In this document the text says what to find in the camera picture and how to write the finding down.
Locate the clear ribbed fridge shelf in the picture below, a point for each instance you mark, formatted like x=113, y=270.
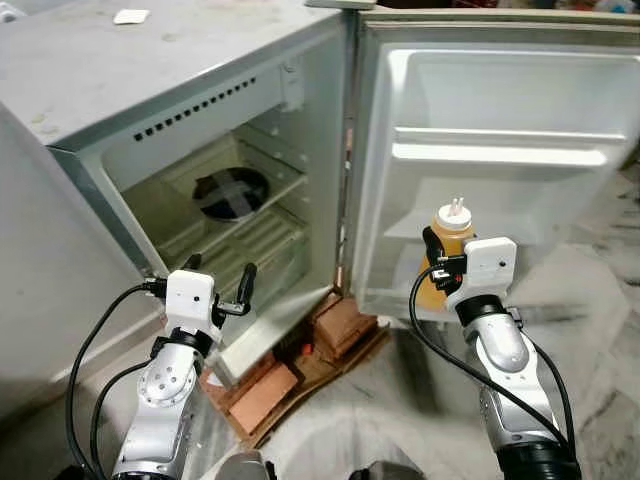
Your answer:
x=255, y=250

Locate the black round bowl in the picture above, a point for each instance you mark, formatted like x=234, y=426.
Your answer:
x=232, y=195

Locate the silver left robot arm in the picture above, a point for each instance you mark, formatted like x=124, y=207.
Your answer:
x=165, y=400

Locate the red clay brick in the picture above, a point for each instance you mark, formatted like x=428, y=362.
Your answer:
x=262, y=398
x=342, y=322

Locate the grey left robot leg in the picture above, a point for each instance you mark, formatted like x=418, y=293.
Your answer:
x=245, y=467

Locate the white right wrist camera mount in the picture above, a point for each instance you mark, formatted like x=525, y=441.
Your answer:
x=485, y=265

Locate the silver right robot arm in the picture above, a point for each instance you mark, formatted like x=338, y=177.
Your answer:
x=510, y=370

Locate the silver mini fridge body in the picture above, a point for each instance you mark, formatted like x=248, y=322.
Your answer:
x=120, y=80

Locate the white door shelf rail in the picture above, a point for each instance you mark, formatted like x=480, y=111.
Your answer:
x=500, y=152

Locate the grey right robot leg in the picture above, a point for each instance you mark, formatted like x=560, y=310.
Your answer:
x=388, y=472

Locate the white-lined fridge door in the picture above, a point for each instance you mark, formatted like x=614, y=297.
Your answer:
x=500, y=230

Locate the small white paper piece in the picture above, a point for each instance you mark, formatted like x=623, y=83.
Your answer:
x=131, y=16

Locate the orange juice bottle white cap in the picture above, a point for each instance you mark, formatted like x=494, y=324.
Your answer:
x=452, y=225

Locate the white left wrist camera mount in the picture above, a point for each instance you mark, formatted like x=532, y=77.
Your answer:
x=190, y=300

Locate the grey robot leg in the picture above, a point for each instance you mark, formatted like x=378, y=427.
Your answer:
x=245, y=467
x=388, y=472

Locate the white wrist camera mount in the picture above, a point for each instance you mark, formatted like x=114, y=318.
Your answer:
x=190, y=300
x=485, y=265

